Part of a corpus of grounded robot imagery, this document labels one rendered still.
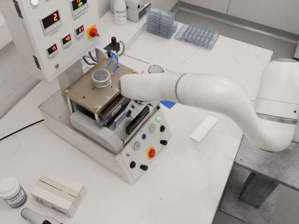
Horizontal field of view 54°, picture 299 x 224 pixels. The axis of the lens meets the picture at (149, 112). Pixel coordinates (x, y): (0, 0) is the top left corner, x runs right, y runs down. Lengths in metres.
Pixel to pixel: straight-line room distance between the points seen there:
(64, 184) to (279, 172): 0.98
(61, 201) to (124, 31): 1.20
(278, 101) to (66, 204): 0.88
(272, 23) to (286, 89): 2.89
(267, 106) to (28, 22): 0.75
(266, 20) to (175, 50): 1.81
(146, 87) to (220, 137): 0.74
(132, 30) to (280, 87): 1.44
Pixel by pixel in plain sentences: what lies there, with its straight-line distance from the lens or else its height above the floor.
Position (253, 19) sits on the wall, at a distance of 3.62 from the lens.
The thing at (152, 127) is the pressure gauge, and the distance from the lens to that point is 1.33.
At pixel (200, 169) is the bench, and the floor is 0.75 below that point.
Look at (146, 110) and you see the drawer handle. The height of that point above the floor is 1.01.
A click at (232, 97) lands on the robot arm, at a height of 1.50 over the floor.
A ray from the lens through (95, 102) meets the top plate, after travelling 1.16.
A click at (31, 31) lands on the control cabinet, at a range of 1.06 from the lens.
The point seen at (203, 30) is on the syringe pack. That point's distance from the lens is 2.10.
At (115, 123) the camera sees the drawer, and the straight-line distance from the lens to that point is 1.23.
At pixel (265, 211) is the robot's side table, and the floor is 0.01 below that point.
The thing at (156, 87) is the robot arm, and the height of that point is 1.35.
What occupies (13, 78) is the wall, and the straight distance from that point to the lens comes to 1.69.
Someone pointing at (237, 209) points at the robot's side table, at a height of 0.01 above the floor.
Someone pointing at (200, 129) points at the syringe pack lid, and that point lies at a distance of 1.51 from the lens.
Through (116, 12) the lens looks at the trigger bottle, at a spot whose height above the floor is 0.89.
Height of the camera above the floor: 1.98
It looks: 51 degrees down
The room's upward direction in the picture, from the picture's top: 3 degrees clockwise
